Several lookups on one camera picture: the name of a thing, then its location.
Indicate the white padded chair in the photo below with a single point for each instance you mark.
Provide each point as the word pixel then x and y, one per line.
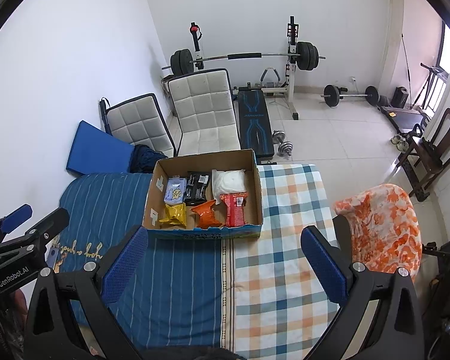
pixel 205 112
pixel 138 121

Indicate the barbell on floor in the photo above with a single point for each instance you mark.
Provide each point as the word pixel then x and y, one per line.
pixel 332 95

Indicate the white padded chair left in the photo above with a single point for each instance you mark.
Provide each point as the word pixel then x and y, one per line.
pixel 138 121

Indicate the black treadmill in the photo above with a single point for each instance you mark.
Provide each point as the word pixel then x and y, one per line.
pixel 404 120

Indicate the orange snack packet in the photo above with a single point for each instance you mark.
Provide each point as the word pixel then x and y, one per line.
pixel 206 215

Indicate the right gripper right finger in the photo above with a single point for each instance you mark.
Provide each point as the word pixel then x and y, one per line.
pixel 395 330

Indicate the white barbell rack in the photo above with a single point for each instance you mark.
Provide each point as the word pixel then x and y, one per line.
pixel 287 88

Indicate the blue folded mat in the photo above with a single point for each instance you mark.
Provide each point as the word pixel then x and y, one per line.
pixel 94 151

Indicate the red snack packet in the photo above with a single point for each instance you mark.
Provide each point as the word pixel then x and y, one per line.
pixel 235 208

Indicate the barbell on rack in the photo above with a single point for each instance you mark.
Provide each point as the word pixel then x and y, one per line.
pixel 306 57

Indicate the blue striped cloth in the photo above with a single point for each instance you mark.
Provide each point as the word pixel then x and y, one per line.
pixel 175 295

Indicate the white soft bag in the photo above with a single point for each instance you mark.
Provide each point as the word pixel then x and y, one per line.
pixel 227 182

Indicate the black snack packet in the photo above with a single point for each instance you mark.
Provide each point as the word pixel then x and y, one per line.
pixel 195 192

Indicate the white tissue pack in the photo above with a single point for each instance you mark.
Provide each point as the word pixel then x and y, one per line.
pixel 175 190

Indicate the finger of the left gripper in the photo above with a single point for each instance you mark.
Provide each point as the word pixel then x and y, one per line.
pixel 14 220
pixel 41 233

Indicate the chrome dumbbell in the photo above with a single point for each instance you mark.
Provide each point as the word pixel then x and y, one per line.
pixel 284 147

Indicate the dark wooden chair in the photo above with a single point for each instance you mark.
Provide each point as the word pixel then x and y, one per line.
pixel 426 159

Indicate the milk carton cardboard box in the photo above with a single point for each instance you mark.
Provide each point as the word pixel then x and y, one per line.
pixel 232 160

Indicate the white padded chair right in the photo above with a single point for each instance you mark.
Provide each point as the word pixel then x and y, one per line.
pixel 205 112

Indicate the yellow snack packet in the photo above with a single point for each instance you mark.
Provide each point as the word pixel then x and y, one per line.
pixel 174 216

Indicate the black weight bench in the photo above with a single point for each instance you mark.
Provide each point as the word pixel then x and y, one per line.
pixel 254 124

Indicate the plaid checkered cloth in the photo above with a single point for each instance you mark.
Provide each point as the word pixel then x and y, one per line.
pixel 274 305

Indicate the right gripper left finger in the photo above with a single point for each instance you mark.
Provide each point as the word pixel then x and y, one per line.
pixel 52 331

